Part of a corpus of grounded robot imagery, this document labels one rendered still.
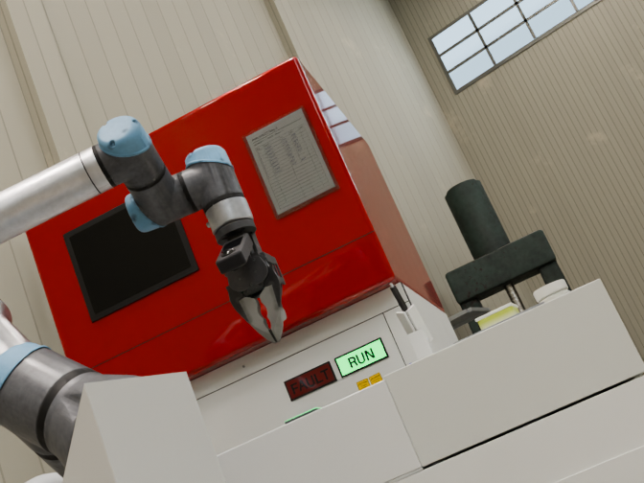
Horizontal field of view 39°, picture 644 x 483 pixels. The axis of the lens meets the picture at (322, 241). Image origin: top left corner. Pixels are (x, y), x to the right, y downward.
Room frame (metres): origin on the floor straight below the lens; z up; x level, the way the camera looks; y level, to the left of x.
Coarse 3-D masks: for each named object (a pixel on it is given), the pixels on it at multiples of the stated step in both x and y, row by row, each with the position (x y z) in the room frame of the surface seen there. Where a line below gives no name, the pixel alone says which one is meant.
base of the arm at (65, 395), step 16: (64, 384) 1.08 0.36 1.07; (80, 384) 1.08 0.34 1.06; (48, 400) 1.08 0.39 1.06; (64, 400) 1.07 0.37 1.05; (48, 416) 1.08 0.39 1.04; (64, 416) 1.05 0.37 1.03; (48, 432) 1.08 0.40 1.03; (64, 432) 1.05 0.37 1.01; (48, 448) 1.10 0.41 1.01; (64, 448) 1.05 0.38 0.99; (64, 464) 1.07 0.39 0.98
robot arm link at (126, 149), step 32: (128, 128) 1.29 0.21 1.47; (64, 160) 1.32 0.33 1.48; (96, 160) 1.31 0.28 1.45; (128, 160) 1.32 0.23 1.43; (160, 160) 1.37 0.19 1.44; (0, 192) 1.32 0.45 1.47; (32, 192) 1.30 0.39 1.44; (64, 192) 1.31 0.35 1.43; (96, 192) 1.34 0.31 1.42; (0, 224) 1.31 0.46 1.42; (32, 224) 1.34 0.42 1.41
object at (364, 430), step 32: (384, 384) 1.37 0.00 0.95; (320, 416) 1.39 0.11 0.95; (352, 416) 1.39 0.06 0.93; (384, 416) 1.38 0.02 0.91; (256, 448) 1.42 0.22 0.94; (288, 448) 1.41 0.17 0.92; (320, 448) 1.40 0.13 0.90; (352, 448) 1.39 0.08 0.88; (384, 448) 1.38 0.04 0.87; (256, 480) 1.42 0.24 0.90; (288, 480) 1.41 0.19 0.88; (320, 480) 1.40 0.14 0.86; (352, 480) 1.39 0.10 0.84; (384, 480) 1.38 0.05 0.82
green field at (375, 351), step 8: (368, 344) 2.01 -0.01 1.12; (376, 344) 2.00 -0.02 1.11; (352, 352) 2.01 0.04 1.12; (360, 352) 2.01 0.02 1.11; (368, 352) 2.01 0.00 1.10; (376, 352) 2.00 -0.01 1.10; (384, 352) 2.00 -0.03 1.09; (336, 360) 2.02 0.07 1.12; (344, 360) 2.02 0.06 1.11; (352, 360) 2.02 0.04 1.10; (360, 360) 2.01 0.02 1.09; (368, 360) 2.01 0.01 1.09; (344, 368) 2.02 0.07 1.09; (352, 368) 2.02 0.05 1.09
